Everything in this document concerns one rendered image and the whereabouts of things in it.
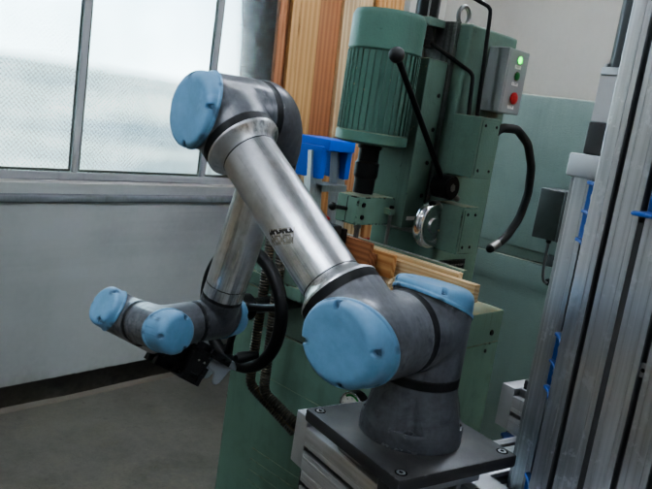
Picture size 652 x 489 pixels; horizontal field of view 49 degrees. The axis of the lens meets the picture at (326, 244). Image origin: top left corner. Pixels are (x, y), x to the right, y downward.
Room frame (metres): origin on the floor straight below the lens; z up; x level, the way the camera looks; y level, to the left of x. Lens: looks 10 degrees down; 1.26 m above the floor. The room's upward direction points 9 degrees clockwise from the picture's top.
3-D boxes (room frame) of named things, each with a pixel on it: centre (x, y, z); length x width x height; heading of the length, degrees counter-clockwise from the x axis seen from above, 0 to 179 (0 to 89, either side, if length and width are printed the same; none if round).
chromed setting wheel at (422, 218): (1.79, -0.25, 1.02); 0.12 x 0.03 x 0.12; 136
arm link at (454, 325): (0.99, -0.16, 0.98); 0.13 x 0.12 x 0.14; 140
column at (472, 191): (1.99, -0.27, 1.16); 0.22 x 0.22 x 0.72; 46
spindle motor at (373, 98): (1.78, -0.07, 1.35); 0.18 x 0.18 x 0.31
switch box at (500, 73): (1.91, -0.39, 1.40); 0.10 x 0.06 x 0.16; 136
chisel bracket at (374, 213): (1.79, -0.09, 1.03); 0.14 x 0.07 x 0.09; 136
